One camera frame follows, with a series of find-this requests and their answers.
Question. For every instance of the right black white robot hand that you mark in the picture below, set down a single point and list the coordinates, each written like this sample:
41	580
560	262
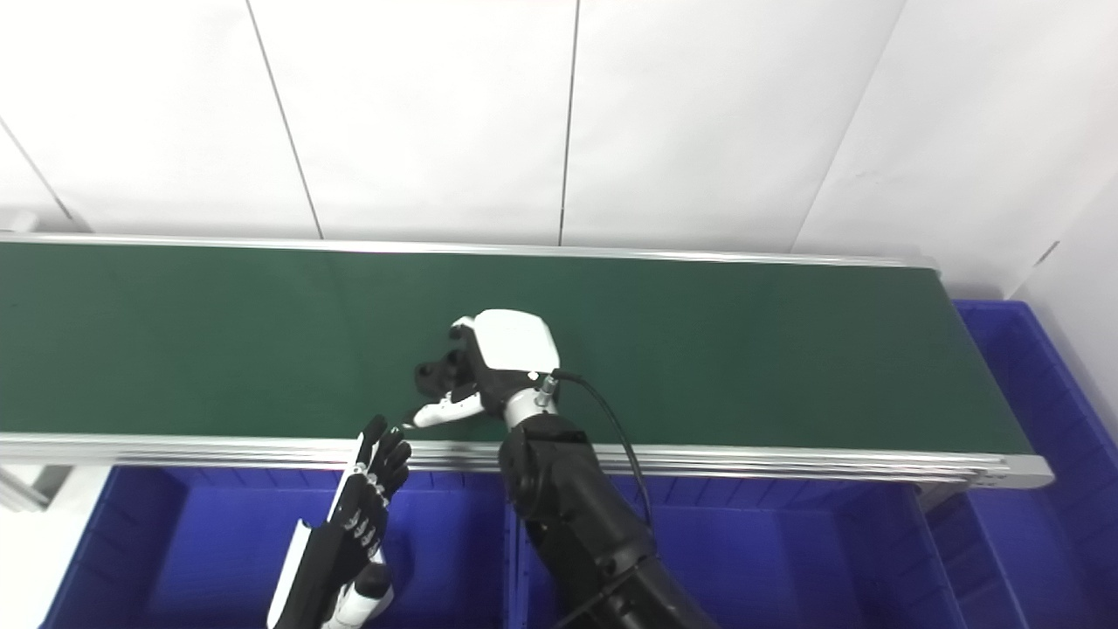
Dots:
515	345

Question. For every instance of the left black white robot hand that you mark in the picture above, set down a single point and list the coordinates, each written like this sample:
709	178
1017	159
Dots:
349	542

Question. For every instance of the black plastic part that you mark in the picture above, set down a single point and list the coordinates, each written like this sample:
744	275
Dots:
428	376

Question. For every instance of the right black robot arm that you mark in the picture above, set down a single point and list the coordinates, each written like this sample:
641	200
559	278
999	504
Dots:
576	515

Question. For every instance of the blue plastic bin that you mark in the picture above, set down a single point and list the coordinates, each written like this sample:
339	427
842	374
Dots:
786	568
192	559
1048	542

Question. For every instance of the green conveyor belt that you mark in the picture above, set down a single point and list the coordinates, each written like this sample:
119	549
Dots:
786	465
742	349

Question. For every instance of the aluminium conveyor support leg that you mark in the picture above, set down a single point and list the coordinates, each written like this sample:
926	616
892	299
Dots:
31	489

